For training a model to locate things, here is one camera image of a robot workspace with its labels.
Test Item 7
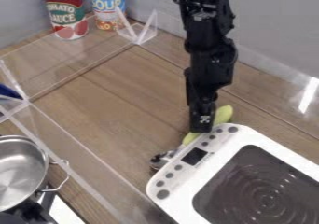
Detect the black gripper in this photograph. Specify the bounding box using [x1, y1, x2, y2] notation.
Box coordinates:
[184, 40, 237, 133]

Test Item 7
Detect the green handled metal spoon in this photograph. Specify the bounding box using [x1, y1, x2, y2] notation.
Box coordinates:
[149, 105, 233, 172]

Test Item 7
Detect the white and black stove top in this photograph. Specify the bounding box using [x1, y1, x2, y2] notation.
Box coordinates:
[145, 123, 319, 224]

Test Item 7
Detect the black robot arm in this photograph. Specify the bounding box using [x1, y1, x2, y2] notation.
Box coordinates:
[173, 0, 237, 133]

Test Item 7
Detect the black stove under pot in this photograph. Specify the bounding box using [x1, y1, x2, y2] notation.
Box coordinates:
[0, 192, 58, 224]

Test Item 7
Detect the alphabet soup can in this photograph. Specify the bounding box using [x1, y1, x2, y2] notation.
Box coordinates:
[90, 0, 125, 31]

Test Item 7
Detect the stainless steel pot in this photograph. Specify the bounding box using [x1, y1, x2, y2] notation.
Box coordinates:
[0, 135, 69, 212]

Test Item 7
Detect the blue object at left edge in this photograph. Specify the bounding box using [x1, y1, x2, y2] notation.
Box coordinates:
[0, 83, 22, 100]

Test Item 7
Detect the tomato sauce can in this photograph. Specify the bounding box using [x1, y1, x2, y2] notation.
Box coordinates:
[45, 0, 88, 40]

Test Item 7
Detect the clear acrylic corner bracket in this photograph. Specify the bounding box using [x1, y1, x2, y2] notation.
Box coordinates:
[116, 8, 158, 46]

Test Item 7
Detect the clear acrylic left bracket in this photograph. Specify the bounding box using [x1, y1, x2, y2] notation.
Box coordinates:
[0, 59, 27, 124]

